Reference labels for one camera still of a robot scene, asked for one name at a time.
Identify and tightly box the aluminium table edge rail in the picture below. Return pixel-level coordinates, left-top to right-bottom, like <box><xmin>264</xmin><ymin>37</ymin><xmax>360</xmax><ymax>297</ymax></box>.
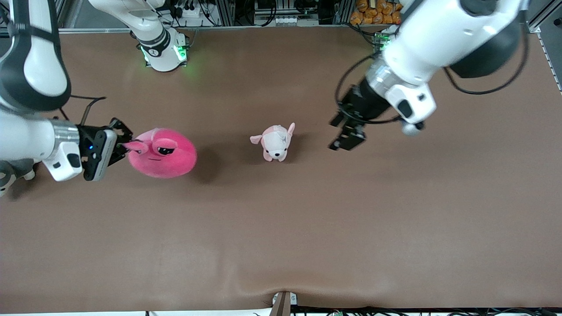
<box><xmin>59</xmin><ymin>25</ymin><xmax>352</xmax><ymax>34</ymax></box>

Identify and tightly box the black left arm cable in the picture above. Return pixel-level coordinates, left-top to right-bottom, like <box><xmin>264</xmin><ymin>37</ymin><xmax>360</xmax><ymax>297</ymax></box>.
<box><xmin>443</xmin><ymin>11</ymin><xmax>530</xmax><ymax>95</ymax></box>

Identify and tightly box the metal table edge clamp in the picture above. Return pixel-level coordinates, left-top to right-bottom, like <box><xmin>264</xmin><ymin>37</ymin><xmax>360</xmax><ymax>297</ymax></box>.
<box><xmin>271</xmin><ymin>291</ymin><xmax>298</xmax><ymax>316</ymax></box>

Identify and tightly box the white pink plush dog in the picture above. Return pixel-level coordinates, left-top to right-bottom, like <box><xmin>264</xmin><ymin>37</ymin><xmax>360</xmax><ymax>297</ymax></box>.
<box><xmin>250</xmin><ymin>122</ymin><xmax>296</xmax><ymax>162</ymax></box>

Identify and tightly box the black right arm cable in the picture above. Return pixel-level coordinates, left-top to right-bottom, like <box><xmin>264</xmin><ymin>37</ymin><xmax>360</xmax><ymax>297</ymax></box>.
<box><xmin>57</xmin><ymin>95</ymin><xmax>107</xmax><ymax>128</ymax></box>

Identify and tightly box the thin black left gripper cable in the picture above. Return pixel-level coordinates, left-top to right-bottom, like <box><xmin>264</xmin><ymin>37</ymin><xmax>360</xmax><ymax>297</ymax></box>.
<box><xmin>335</xmin><ymin>52</ymin><xmax>402</xmax><ymax>126</ymax></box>

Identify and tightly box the grey white plush husky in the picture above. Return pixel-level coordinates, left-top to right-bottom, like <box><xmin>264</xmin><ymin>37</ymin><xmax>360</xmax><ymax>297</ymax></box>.
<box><xmin>0</xmin><ymin>159</ymin><xmax>36</xmax><ymax>197</ymax></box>

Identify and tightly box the aluminium frame post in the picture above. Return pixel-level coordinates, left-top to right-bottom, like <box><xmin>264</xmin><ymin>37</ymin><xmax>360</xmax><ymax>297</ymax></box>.
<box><xmin>527</xmin><ymin>0</ymin><xmax>562</xmax><ymax>33</ymax></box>
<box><xmin>55</xmin><ymin>0</ymin><xmax>72</xmax><ymax>30</ymax></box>

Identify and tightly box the white power strip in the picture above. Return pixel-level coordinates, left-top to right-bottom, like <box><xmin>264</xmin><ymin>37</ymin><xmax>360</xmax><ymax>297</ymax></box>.
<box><xmin>169</xmin><ymin>4</ymin><xmax>207</xmax><ymax>19</ymax></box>

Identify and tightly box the orange packaged goods pile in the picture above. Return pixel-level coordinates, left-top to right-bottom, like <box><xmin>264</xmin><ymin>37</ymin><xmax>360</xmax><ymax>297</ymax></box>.
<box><xmin>350</xmin><ymin>0</ymin><xmax>403</xmax><ymax>25</ymax></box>

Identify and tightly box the white terminal strip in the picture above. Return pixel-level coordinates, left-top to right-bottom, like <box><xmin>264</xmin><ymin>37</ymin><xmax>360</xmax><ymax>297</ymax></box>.
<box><xmin>254</xmin><ymin>16</ymin><xmax>319</xmax><ymax>26</ymax></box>

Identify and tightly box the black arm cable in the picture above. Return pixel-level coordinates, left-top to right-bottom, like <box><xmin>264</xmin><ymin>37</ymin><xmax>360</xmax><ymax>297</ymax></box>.
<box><xmin>443</xmin><ymin>11</ymin><xmax>530</xmax><ymax>95</ymax></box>
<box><xmin>57</xmin><ymin>95</ymin><xmax>107</xmax><ymax>128</ymax></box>

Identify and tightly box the brown table cover sheet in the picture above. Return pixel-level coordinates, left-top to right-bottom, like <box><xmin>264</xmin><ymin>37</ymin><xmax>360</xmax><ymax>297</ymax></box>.
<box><xmin>0</xmin><ymin>24</ymin><xmax>562</xmax><ymax>314</ymax></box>

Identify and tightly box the round pink plush toy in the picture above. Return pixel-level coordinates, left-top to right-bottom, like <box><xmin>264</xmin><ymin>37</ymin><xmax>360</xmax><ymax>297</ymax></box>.
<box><xmin>123</xmin><ymin>128</ymin><xmax>198</xmax><ymax>179</ymax></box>

